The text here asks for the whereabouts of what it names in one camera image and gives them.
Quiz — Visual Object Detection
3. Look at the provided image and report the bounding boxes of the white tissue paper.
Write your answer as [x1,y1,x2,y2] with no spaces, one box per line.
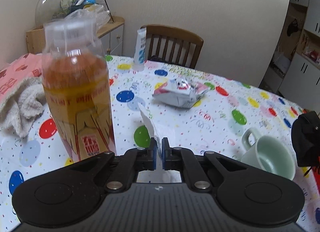
[137,103,181,183]

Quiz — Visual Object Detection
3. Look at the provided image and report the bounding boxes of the white fluffy towel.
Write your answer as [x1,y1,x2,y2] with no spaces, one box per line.
[1,77,46,138]

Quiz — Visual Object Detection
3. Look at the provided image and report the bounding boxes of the silver panda snack packet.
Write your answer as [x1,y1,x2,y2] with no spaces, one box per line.
[152,78,210,109]

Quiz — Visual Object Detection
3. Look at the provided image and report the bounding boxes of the light green mug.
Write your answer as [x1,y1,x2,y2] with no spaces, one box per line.
[241,127,296,180]

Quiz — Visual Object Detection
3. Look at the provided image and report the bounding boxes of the white cream tube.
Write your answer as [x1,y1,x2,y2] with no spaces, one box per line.
[133,27,146,71]

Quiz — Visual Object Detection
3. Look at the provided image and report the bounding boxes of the orange drink bottle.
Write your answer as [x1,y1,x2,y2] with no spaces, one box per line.
[42,18,116,162]

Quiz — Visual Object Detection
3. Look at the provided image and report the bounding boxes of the brown wooden chair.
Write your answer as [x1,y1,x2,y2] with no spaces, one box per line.
[141,24,204,69]

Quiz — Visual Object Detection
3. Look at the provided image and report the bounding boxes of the wooden drawer cabinet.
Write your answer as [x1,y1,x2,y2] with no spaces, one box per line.
[26,16,125,56]

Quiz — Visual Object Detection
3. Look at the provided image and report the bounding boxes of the black cloth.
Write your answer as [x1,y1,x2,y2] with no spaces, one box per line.
[291,111,319,167]

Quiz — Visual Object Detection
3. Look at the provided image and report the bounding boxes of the pink patterned cloth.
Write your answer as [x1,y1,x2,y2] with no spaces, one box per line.
[1,53,42,101]

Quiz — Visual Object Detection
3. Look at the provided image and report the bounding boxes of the white wall cabinets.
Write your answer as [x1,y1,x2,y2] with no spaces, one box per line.
[260,0,320,115]

